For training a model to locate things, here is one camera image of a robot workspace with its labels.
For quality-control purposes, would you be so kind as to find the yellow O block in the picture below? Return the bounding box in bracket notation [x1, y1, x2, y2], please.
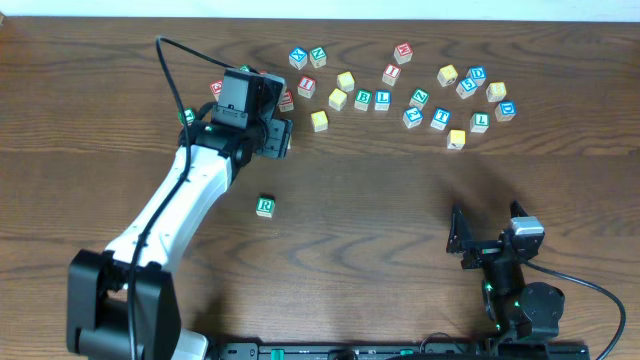
[311, 111, 329, 132]

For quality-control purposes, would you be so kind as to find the green B letter block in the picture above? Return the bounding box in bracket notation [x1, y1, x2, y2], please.
[354, 89, 372, 111]

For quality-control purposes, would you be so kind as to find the green R letter block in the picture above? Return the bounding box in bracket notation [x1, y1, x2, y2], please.
[256, 196, 276, 218]

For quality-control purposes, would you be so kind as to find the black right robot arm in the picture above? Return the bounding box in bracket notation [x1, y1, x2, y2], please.
[446, 201, 565, 341]

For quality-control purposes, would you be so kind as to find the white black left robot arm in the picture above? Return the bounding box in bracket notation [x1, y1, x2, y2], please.
[66, 69, 293, 359]

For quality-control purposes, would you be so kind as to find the red U letter block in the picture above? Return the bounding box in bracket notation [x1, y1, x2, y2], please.
[278, 90, 294, 112]

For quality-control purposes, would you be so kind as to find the red I block left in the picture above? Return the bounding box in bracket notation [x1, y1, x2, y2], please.
[297, 76, 317, 99]

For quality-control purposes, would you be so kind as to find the blue X letter block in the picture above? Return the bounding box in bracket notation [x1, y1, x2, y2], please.
[288, 47, 308, 70]

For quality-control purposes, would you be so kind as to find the red G letter block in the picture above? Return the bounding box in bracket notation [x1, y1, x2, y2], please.
[210, 80, 223, 101]

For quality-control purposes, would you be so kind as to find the green N letter block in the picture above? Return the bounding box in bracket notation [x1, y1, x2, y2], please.
[309, 47, 327, 68]

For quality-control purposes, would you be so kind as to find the yellow block middle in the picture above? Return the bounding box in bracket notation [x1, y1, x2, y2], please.
[328, 88, 348, 111]

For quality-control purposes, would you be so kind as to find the green J letter block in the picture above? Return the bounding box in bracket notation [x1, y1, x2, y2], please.
[180, 108, 198, 126]

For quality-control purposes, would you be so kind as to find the yellow block lower right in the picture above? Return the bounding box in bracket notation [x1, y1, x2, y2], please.
[447, 129, 466, 150]

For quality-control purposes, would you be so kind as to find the green L letter block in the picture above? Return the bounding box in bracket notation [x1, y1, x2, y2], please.
[470, 112, 490, 133]

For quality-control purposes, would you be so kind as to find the blue D block right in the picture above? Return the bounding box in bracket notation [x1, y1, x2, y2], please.
[495, 101, 517, 122]

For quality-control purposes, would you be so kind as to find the blue L letter block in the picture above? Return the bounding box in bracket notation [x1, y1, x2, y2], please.
[374, 90, 391, 111]

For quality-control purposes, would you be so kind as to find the blue T letter block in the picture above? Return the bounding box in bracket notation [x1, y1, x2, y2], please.
[430, 108, 451, 130]

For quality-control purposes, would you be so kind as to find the yellow 8 block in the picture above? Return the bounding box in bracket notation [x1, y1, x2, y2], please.
[485, 82, 507, 103]

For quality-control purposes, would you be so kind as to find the red I letter block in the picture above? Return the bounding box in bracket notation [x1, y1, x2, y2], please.
[382, 64, 401, 86]

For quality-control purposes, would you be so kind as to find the red N letter block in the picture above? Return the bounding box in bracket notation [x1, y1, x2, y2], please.
[393, 42, 413, 65]

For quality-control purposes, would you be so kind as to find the green Z letter block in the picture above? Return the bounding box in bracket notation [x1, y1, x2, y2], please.
[409, 88, 430, 111]

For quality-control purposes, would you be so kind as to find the blue D letter block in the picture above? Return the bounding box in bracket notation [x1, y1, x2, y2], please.
[466, 66, 487, 87]

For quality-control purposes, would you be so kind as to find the yellow block upper right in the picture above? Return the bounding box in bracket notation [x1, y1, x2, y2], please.
[437, 64, 458, 87]

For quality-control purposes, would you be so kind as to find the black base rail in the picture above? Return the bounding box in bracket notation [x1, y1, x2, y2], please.
[205, 341, 590, 360]

